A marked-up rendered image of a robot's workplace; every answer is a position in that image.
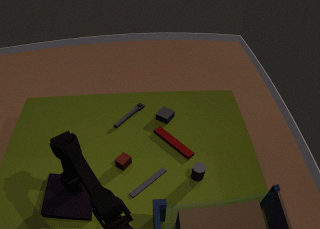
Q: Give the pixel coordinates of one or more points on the dark grey cylinder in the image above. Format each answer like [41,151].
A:
[198,171]

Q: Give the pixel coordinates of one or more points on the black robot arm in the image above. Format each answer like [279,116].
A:
[76,172]

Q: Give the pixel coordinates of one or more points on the dark red flat bar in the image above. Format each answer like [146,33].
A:
[175,143]

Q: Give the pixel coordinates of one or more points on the dark grey rod with square head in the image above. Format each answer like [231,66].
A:
[138,107]

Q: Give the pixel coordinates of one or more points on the grey flat bar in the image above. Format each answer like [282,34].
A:
[145,184]

